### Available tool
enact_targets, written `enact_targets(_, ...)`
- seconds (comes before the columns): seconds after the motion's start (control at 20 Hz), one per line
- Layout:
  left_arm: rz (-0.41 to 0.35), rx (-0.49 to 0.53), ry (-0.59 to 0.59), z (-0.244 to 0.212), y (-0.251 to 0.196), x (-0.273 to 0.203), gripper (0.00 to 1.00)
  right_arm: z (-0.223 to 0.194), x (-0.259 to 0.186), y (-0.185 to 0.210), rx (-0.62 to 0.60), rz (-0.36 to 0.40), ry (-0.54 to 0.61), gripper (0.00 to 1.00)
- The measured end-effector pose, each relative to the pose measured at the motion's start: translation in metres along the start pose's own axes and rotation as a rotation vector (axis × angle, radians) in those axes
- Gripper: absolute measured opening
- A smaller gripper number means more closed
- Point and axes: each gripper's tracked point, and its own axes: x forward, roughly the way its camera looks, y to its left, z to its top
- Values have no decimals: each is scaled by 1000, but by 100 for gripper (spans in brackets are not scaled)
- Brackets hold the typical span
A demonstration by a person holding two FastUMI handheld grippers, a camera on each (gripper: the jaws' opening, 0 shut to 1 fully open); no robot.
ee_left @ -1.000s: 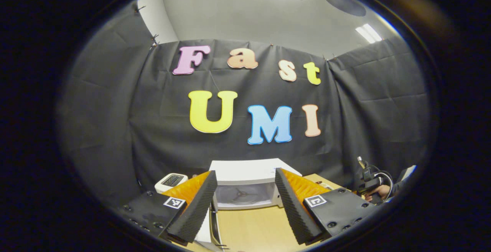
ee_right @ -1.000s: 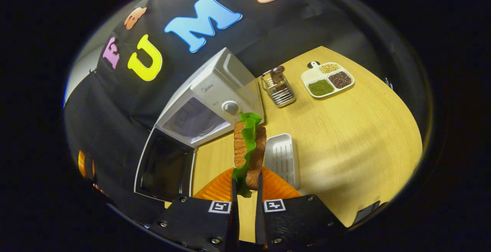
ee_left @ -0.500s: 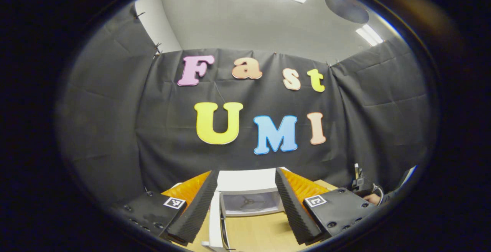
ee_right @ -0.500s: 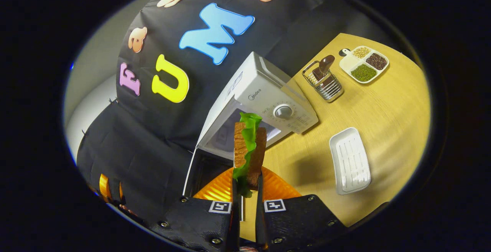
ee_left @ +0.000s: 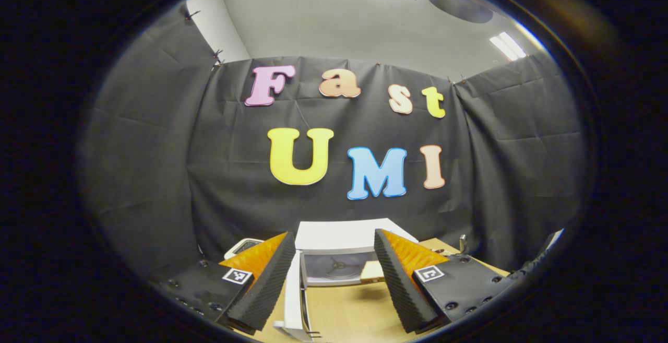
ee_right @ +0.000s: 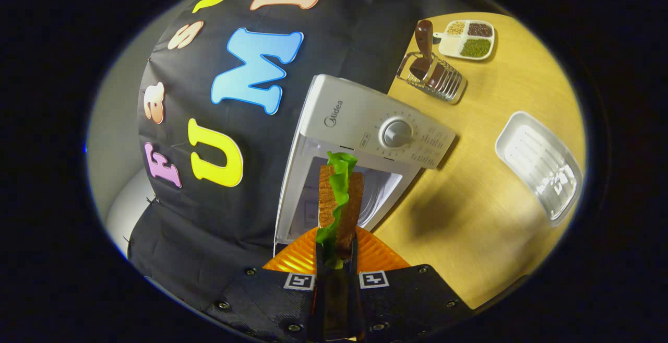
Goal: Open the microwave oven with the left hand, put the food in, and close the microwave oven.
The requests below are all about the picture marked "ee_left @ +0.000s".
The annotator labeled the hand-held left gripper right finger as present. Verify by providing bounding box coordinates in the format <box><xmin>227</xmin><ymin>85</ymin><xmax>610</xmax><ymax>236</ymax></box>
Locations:
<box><xmin>374</xmin><ymin>228</ymin><xmax>515</xmax><ymax>333</ymax></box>

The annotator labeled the black backdrop cloth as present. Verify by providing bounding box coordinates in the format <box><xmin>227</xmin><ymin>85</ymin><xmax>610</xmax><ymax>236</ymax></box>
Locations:
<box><xmin>78</xmin><ymin>4</ymin><xmax>585</xmax><ymax>291</ymax></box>

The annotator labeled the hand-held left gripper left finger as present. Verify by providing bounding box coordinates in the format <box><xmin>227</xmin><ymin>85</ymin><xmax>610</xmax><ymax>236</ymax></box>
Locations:
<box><xmin>149</xmin><ymin>231</ymin><xmax>296</xmax><ymax>333</ymax></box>

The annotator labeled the white microwave oven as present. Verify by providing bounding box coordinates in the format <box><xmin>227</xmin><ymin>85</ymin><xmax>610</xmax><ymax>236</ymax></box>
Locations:
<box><xmin>272</xmin><ymin>220</ymin><xmax>419</xmax><ymax>341</ymax></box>

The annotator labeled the white toaster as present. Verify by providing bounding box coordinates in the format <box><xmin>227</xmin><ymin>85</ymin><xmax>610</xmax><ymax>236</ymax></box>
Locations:
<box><xmin>224</xmin><ymin>238</ymin><xmax>264</xmax><ymax>260</ymax></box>

